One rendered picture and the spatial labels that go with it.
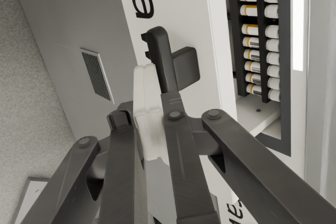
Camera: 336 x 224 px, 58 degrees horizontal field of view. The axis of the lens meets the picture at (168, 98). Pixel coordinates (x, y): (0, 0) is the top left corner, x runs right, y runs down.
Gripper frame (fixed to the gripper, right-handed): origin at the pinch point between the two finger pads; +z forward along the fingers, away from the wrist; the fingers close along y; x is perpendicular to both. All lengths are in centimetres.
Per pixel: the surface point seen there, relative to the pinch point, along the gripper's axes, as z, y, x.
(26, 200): 70, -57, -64
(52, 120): 83, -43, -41
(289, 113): 9.0, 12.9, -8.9
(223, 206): 16.1, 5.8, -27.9
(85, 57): 48, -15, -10
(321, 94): 6.3, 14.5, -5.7
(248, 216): 12.3, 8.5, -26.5
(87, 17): 43.0, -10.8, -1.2
